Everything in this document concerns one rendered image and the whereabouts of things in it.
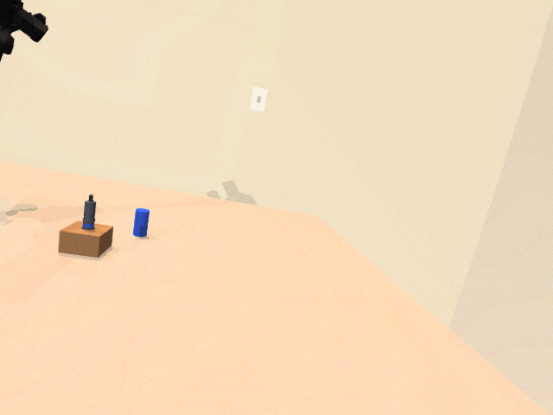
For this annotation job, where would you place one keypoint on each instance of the brown wooden block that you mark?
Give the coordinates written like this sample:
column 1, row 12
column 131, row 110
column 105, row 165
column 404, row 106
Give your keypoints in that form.
column 92, row 243

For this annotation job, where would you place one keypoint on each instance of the grey marker with blue band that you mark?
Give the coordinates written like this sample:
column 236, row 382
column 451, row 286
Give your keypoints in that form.
column 89, row 213

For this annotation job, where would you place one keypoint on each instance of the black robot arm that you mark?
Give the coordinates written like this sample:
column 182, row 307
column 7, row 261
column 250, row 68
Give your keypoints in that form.
column 33, row 26

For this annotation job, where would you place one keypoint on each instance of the blue marker cap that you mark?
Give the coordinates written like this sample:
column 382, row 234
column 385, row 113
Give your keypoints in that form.
column 141, row 221

